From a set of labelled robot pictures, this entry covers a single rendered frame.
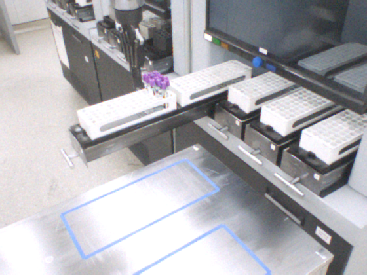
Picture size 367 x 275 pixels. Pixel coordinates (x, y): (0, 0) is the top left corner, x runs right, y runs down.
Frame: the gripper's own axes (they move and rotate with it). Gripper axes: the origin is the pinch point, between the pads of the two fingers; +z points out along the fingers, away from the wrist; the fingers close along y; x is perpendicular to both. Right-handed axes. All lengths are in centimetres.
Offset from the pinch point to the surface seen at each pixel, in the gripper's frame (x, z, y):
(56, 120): 0, 95, -145
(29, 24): 38, 90, -349
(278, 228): 2, 12, 59
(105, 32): 23, 16, -81
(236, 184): 3.3, 12.2, 43.8
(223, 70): 34.0, 8.3, -0.2
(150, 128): -0.4, 14.9, 7.1
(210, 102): 23.1, 14.0, 7.0
